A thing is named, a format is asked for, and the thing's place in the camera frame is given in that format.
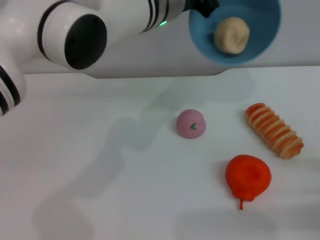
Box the blue bowl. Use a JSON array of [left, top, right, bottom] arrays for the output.
[[188, 0, 283, 66]]

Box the orange striped bread roll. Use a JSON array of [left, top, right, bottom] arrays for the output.
[[244, 102, 305, 159]]

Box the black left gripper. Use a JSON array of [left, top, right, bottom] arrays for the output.
[[182, 0, 221, 19]]

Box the beige egg yolk pastry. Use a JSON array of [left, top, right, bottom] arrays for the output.
[[214, 16, 251, 55]]

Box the red pear-shaped toy fruit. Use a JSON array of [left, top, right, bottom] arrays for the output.
[[225, 154, 272, 210]]

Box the pink peach-shaped pastry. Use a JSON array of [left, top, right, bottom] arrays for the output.
[[175, 108, 207, 139]]

